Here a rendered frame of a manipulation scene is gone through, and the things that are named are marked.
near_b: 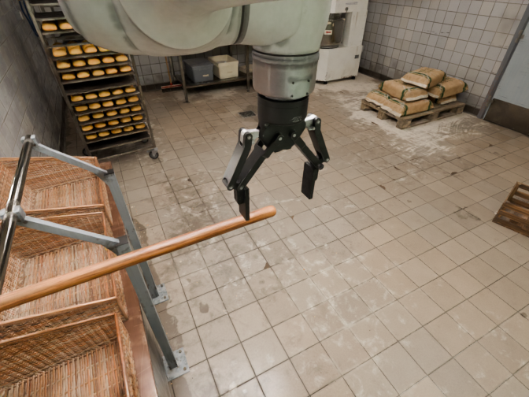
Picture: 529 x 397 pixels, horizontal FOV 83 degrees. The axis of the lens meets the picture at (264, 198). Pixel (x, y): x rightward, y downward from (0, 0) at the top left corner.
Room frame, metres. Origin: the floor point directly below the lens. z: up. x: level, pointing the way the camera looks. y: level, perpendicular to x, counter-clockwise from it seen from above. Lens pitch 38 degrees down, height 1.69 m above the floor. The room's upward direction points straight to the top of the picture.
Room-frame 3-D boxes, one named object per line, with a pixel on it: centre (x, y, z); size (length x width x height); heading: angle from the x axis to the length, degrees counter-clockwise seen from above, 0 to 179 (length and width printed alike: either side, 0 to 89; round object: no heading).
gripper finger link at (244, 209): (0.41, 0.04, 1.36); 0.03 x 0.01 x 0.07; 28
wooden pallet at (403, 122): (4.23, -2.12, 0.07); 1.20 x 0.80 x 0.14; 117
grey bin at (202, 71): (5.08, 1.05, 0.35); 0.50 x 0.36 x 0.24; 27
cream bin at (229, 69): (5.27, 0.68, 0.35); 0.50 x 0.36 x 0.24; 28
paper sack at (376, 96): (4.25, -1.77, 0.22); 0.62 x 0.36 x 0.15; 122
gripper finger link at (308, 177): (0.47, -0.08, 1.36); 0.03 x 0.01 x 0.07; 28
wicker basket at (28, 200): (1.30, 1.15, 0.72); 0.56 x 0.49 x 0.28; 28
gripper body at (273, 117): (0.44, -0.03, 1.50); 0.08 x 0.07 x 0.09; 118
